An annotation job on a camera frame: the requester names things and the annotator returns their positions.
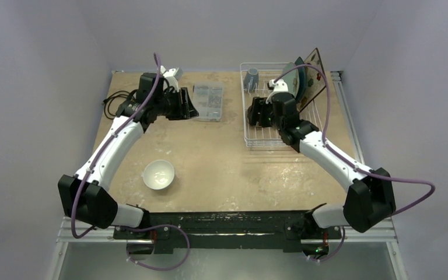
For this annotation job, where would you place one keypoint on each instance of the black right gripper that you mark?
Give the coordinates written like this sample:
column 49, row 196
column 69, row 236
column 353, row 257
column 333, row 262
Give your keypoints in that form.
column 260, row 110

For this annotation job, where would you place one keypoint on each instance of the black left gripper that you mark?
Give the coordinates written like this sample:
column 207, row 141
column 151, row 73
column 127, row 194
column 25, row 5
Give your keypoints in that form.
column 189, row 110

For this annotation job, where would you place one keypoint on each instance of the grey printed mug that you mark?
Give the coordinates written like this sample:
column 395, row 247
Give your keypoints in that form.
column 251, row 79

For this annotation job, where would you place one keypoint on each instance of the light green round plate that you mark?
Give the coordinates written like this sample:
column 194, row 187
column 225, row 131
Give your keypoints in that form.
column 291, row 78

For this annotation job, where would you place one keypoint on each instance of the teal square plate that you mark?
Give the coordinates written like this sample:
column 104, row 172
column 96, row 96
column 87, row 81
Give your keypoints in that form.
column 302, row 87

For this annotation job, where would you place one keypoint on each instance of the square floral plate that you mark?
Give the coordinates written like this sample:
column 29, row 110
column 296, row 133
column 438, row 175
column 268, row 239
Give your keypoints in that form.
column 315, row 84

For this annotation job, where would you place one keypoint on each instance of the white bowl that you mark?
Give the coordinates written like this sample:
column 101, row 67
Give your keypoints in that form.
column 158, row 175

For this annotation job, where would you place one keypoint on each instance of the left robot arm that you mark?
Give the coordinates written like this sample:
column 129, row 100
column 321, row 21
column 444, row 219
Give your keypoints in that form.
column 84, row 195

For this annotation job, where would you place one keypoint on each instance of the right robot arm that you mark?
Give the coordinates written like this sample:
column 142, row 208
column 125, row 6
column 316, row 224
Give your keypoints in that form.
column 369, row 196

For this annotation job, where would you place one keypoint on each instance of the clear plastic screw box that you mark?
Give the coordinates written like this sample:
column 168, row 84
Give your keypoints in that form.
column 208, row 100

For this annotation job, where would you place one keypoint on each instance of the white wire dish rack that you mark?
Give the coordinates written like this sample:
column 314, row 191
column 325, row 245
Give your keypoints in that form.
column 268, row 138

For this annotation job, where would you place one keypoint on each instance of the black table edge rail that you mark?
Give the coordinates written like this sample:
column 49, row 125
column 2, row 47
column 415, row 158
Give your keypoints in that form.
column 289, row 231

